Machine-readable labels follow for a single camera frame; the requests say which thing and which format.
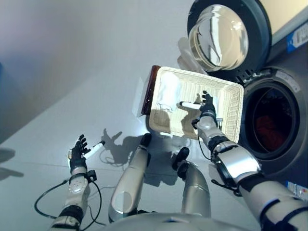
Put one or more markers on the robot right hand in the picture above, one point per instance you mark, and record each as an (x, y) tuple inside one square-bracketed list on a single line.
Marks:
[(207, 108)]

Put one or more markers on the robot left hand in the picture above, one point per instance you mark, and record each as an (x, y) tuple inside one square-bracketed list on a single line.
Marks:
[(77, 158)]

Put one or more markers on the white cloth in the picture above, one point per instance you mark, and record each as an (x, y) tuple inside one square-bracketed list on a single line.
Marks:
[(168, 91)]

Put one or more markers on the red cloth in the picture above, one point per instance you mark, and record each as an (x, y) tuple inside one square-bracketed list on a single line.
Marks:
[(267, 130)]

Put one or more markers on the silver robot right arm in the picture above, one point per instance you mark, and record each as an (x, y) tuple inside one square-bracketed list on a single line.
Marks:
[(240, 163)]

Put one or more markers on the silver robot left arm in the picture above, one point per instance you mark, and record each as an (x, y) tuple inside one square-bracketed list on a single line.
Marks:
[(77, 187)]

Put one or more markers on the grey front-load washing machine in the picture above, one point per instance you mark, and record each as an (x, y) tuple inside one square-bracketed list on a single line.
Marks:
[(298, 120)]

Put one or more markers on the cream woven laundry basket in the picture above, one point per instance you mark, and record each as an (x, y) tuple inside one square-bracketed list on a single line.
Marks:
[(231, 115)]

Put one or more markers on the black robot right foot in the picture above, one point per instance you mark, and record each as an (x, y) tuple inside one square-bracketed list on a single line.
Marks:
[(181, 155)]

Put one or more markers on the round glass washer door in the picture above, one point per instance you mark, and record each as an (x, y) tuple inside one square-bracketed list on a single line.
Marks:
[(260, 36)]

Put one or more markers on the silver robot torso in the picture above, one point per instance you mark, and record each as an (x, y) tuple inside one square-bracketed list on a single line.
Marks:
[(168, 223)]

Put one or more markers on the blue washer label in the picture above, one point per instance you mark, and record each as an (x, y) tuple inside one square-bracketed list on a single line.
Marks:
[(298, 38)]

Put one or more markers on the white colourful washer sticker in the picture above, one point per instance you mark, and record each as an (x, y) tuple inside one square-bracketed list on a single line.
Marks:
[(298, 190)]

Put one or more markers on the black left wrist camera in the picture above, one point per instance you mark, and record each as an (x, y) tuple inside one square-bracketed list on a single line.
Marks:
[(92, 175)]

